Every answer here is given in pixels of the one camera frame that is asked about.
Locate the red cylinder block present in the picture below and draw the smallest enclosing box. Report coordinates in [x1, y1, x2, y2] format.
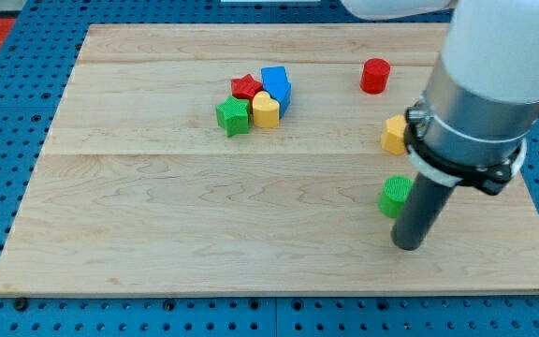
[359, 58, 391, 95]

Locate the green star block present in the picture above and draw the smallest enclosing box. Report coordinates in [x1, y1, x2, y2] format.
[215, 95, 250, 138]

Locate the green cylinder block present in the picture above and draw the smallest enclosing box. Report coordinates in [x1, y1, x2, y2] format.
[378, 175, 414, 218]

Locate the blue cube block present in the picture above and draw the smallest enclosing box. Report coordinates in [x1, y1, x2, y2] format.
[261, 66, 289, 84]

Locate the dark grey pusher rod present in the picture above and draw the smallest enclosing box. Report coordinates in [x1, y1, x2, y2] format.
[390, 173, 455, 251]

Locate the wooden board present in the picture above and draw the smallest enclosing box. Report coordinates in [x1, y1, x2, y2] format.
[0, 23, 539, 298]

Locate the yellow pentagon block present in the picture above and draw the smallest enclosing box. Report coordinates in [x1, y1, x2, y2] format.
[380, 115, 406, 155]

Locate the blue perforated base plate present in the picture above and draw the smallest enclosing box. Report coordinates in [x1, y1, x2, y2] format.
[0, 0, 539, 336]

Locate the red star block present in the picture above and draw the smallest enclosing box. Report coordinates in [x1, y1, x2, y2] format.
[230, 74, 263, 101]

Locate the yellow heart block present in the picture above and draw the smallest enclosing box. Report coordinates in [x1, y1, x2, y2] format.
[252, 91, 280, 128]

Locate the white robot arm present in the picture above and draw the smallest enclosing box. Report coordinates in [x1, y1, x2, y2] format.
[404, 0, 539, 196]

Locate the blue pentagon block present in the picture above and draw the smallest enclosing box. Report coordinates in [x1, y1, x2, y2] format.
[264, 82, 292, 119]

